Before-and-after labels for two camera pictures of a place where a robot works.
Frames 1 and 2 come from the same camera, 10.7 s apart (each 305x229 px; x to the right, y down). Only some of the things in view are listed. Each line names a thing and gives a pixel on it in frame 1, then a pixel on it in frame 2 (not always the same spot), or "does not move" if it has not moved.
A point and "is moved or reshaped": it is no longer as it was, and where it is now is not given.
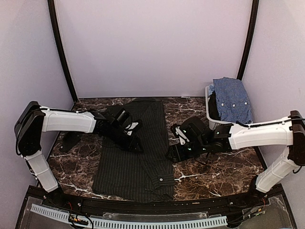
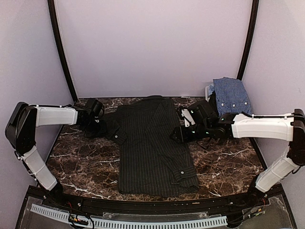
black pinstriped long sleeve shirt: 124,174 is moved or reshaped
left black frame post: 51,7 does not move
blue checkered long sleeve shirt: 233,101 does not move
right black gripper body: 198,147 -> 201,132
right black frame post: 252,30 does not move
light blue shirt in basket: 211,88 does not move
